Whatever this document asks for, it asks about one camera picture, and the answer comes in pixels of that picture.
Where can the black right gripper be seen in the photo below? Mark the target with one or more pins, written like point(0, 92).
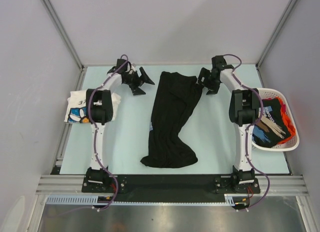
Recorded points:
point(204, 73)

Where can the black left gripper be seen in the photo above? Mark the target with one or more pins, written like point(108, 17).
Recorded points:
point(143, 78)

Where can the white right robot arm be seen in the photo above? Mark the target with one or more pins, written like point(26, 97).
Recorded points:
point(244, 113)

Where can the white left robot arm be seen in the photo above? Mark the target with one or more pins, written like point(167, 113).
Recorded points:
point(100, 111)

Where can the white folded printed t-shirt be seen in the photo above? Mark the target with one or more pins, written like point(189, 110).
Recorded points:
point(76, 111)

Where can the black printed t-shirt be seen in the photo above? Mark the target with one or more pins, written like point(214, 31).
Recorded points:
point(270, 130)

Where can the magenta t-shirt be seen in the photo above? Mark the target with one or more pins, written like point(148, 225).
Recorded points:
point(283, 108)

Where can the orange t-shirt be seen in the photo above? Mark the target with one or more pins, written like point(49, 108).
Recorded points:
point(288, 123)

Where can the white plastic laundry basket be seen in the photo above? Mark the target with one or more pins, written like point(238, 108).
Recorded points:
point(266, 93)

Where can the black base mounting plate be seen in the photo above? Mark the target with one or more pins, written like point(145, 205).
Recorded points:
point(166, 188)

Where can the white slotted cable duct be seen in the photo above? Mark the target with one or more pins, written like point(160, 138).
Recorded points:
point(79, 199)

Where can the aluminium frame rail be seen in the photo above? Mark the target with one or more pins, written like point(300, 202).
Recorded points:
point(280, 185)

